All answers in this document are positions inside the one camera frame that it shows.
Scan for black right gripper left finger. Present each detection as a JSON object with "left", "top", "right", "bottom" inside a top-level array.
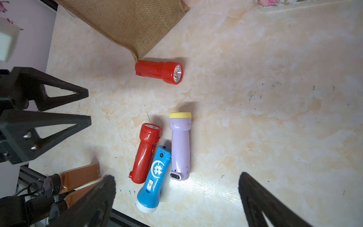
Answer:
[{"left": 49, "top": 175, "right": 116, "bottom": 227}]

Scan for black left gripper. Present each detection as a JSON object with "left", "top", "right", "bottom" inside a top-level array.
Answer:
[{"left": 0, "top": 67, "right": 92, "bottom": 165}]

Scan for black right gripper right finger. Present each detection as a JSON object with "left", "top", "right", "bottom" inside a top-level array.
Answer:
[{"left": 238, "top": 172, "right": 311, "bottom": 227}]

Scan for blue flashlight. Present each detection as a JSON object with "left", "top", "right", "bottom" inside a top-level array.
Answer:
[{"left": 136, "top": 146, "right": 172, "bottom": 213}]

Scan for red flashlight row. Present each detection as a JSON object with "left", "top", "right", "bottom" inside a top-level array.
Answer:
[{"left": 129, "top": 123, "right": 162, "bottom": 184}]

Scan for purple flashlight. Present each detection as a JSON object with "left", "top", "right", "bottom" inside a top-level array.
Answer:
[{"left": 169, "top": 112, "right": 192, "bottom": 181}]

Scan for red and brown tote bag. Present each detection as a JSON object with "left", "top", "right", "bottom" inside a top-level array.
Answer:
[{"left": 57, "top": 0, "right": 190, "bottom": 61}]

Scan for black cap jar front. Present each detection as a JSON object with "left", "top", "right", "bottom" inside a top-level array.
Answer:
[{"left": 49, "top": 183, "right": 96, "bottom": 222}]

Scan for black cap jar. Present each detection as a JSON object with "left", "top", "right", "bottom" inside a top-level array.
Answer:
[
  {"left": 43, "top": 163, "right": 101, "bottom": 198},
  {"left": 49, "top": 183, "right": 96, "bottom": 222}
]

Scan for black cap jar rear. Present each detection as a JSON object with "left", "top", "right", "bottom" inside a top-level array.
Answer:
[{"left": 43, "top": 163, "right": 101, "bottom": 198}]

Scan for floral plate with radish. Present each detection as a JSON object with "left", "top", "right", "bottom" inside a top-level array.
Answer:
[{"left": 255, "top": 0, "right": 345, "bottom": 12}]

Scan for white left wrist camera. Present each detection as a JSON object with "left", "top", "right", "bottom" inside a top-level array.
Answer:
[{"left": 1, "top": 22, "right": 20, "bottom": 62}]

